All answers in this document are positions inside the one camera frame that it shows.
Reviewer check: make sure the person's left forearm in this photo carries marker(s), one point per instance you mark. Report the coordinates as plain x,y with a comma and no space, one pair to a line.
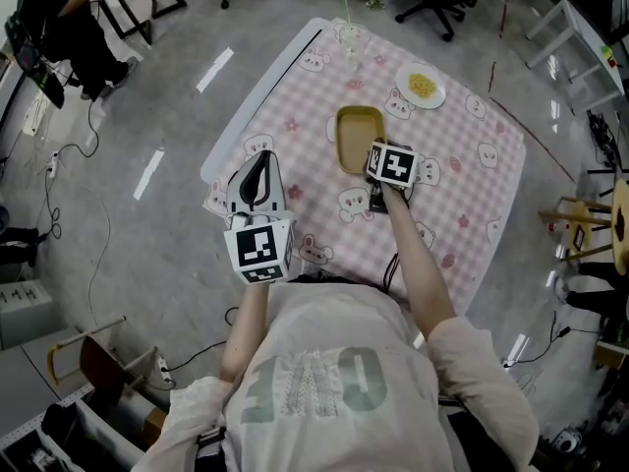
245,322

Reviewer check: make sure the white desk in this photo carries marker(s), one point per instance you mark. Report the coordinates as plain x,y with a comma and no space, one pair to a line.
585,32

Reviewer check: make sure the pink checked tablecloth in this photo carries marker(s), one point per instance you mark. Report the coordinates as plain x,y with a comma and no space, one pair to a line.
442,204

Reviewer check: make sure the white storage box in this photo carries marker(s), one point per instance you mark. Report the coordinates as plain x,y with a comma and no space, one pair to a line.
22,312

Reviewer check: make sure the person's white printed shirt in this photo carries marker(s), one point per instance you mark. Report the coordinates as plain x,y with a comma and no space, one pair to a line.
319,362

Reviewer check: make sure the pink checkered tablecloth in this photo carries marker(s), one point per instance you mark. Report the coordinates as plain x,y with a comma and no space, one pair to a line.
280,76

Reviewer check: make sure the white plate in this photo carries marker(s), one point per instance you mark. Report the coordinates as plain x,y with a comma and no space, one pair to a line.
403,91

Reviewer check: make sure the white metal rack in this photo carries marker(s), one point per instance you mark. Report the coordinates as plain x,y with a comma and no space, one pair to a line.
19,430

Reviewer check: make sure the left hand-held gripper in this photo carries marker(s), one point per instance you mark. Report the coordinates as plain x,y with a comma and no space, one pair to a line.
258,249

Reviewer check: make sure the wooden chair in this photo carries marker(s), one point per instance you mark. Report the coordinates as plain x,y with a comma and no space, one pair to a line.
100,362

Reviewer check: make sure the yellow food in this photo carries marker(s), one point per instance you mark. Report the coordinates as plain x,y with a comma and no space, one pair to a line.
422,85

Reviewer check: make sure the tan rectangular tray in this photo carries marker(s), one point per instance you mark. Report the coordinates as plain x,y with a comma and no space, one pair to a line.
356,135

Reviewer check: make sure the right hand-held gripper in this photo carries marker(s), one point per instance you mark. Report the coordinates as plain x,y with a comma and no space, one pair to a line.
393,165

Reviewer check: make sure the small red-capped bottle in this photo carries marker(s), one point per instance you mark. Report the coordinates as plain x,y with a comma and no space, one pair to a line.
556,226

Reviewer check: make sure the black picture frame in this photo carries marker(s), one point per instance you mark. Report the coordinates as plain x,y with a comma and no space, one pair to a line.
579,239

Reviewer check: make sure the round wooden side table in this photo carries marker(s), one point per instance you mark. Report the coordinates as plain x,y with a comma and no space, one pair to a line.
621,214

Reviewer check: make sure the black power adapter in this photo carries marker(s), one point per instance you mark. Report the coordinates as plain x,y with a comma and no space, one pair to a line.
564,332

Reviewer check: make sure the white power strip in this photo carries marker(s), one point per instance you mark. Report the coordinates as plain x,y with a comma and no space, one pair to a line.
164,368
53,164

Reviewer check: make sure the person's right forearm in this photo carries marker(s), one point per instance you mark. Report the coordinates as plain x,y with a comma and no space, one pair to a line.
417,263

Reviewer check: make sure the clear glass cup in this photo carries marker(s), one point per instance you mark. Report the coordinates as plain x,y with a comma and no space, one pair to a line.
354,47

